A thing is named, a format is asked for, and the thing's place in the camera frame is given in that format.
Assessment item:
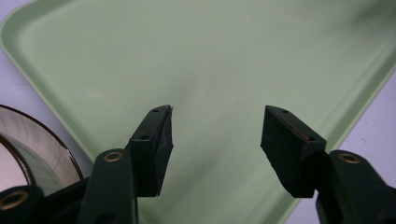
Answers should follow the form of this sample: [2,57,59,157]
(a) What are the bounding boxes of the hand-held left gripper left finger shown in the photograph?
[125,105,175,198]

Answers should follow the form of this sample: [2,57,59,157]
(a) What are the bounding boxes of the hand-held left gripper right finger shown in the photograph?
[260,105,328,199]

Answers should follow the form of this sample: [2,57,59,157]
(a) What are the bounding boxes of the light green plastic tray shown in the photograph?
[0,0,396,224]

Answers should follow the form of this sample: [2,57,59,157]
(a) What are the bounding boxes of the roll of clear tape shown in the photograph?
[0,104,84,198]

